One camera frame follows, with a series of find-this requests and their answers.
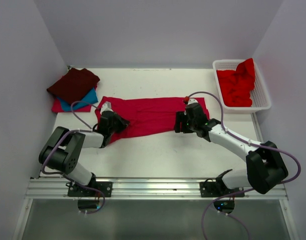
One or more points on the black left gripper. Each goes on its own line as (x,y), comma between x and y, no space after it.
(123,123)

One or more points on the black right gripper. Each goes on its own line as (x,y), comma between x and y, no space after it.
(180,117)

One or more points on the crimson t-shirt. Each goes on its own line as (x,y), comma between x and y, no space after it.
(147,116)

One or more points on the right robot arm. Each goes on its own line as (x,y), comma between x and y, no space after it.
(265,167)

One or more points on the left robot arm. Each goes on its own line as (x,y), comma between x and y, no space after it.
(61,153)

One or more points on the blue folded t-shirt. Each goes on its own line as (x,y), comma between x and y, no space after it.
(90,98)

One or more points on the dark maroon folded t-shirt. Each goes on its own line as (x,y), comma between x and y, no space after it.
(74,85)

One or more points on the bright red t-shirt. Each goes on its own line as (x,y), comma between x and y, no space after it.
(236,85)

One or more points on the pink folded t-shirt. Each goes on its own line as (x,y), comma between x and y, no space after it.
(56,108)

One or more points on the white plastic basket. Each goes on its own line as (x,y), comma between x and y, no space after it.
(259,95)

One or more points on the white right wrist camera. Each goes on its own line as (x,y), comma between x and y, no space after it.
(190,102)

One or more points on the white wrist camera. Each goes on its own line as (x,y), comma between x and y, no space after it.
(190,102)
(106,107)

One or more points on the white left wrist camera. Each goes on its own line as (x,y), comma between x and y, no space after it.
(106,107)

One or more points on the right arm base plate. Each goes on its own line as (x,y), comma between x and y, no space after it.
(210,188)

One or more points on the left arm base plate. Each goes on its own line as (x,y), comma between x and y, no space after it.
(98,189)

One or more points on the aluminium mounting rail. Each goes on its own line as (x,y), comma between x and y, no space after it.
(166,166)

